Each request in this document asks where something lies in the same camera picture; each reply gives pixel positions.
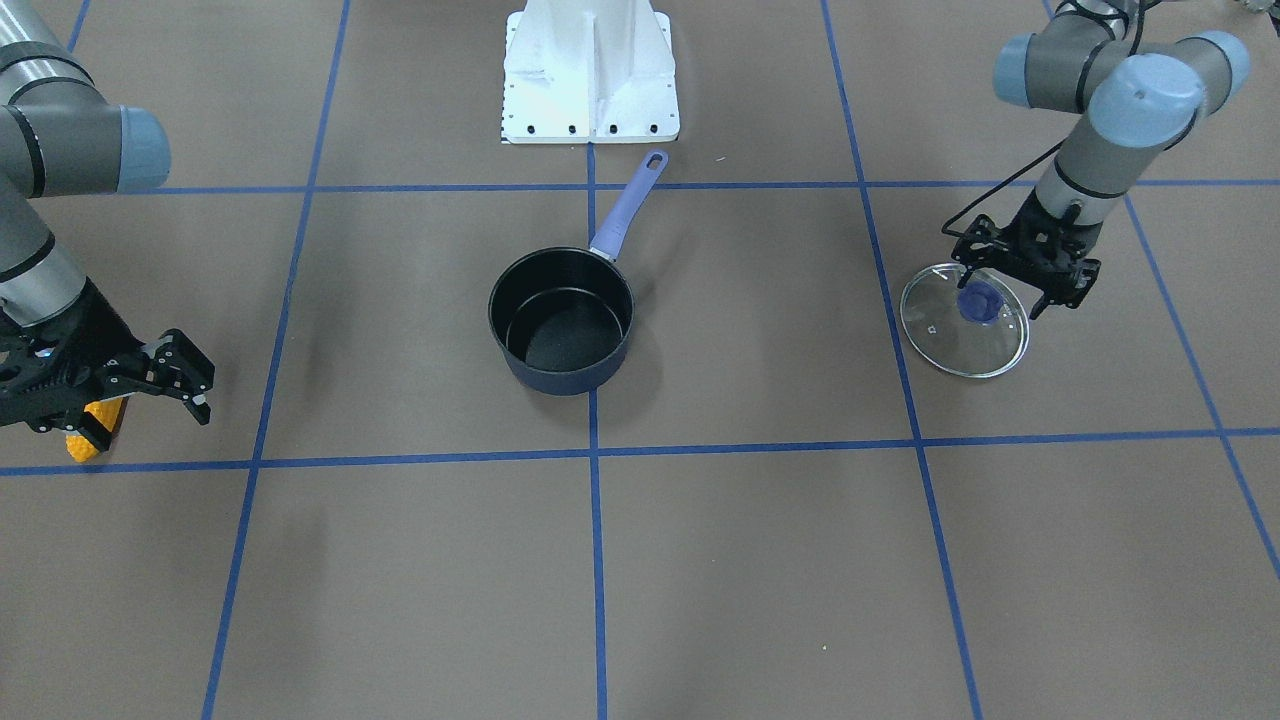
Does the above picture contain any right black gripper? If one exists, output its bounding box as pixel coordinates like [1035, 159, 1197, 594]
[0, 281, 136, 457]

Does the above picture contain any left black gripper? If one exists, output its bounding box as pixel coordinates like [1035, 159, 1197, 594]
[1005, 191, 1096, 272]

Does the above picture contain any yellow corn cob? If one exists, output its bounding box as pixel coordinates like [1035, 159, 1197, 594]
[65, 396, 129, 462]

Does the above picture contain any glass pot lid blue knob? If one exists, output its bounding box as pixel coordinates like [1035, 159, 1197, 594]
[899, 263, 1030, 379]

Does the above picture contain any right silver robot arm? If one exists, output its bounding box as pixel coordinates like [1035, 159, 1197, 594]
[1, 1, 212, 462]

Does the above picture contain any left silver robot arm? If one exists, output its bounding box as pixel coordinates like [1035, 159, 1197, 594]
[993, 1, 1251, 272]

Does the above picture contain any brown paper table cover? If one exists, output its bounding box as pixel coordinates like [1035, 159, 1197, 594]
[3, 1, 1277, 719]

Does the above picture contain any dark blue saucepan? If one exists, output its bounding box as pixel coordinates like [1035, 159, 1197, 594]
[486, 149, 669, 397]

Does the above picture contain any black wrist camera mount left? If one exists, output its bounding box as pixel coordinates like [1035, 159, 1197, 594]
[941, 211, 1102, 320]

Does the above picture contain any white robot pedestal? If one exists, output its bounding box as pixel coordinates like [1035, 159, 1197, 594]
[500, 1, 681, 145]

